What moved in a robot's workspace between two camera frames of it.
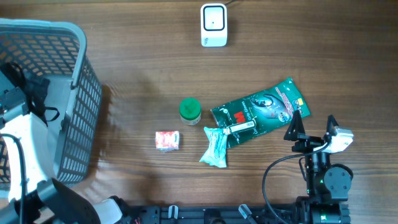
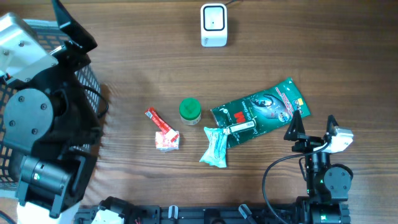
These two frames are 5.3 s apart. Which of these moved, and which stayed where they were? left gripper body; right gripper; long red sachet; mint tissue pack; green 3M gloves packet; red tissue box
Moved: left gripper body; long red sachet
Stayed: red tissue box; green 3M gloves packet; mint tissue pack; right gripper
